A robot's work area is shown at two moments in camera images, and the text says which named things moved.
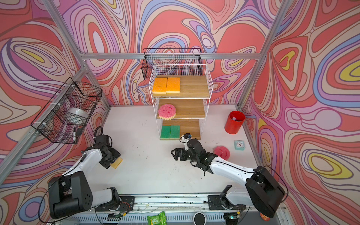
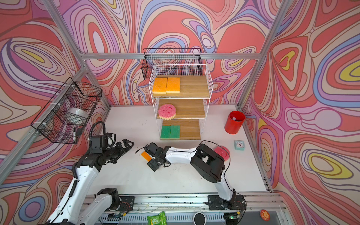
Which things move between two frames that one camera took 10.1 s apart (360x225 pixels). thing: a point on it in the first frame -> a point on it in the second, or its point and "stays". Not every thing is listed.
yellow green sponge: (175, 132) stays
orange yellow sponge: (160, 86) stays
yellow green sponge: (165, 132) stays
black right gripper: (182, 151) -> (153, 165)
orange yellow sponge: (173, 85) stays
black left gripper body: (113, 154) -> (116, 151)
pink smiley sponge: (167, 112) stays
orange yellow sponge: (117, 163) -> (146, 156)
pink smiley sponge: (222, 152) stays
